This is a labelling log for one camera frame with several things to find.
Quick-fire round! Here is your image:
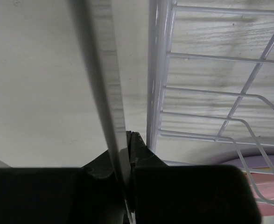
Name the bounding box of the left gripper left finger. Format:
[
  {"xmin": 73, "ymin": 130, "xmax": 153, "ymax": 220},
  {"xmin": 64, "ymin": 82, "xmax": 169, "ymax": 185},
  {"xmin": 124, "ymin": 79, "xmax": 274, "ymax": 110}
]
[{"xmin": 0, "ymin": 152, "xmax": 124, "ymax": 224}]

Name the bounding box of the white wire dish rack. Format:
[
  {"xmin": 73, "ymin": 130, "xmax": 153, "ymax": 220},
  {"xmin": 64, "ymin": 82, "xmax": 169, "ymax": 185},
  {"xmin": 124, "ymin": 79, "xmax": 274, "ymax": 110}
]
[{"xmin": 146, "ymin": 0, "xmax": 274, "ymax": 206}]

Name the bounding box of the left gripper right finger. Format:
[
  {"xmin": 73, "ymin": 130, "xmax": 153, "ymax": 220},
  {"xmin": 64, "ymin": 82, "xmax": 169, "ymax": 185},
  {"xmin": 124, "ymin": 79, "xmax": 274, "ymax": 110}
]
[{"xmin": 128, "ymin": 132, "xmax": 262, "ymax": 224}]

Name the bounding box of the pink plate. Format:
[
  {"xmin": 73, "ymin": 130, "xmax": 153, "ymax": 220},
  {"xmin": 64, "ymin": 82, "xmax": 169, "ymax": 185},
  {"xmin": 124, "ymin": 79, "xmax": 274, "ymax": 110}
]
[{"xmin": 251, "ymin": 173, "xmax": 274, "ymax": 217}]

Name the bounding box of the yellow plate back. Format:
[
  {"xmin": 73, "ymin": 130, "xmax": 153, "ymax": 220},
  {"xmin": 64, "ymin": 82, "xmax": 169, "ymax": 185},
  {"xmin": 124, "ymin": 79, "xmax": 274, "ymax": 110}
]
[{"xmin": 68, "ymin": 0, "xmax": 136, "ymax": 224}]

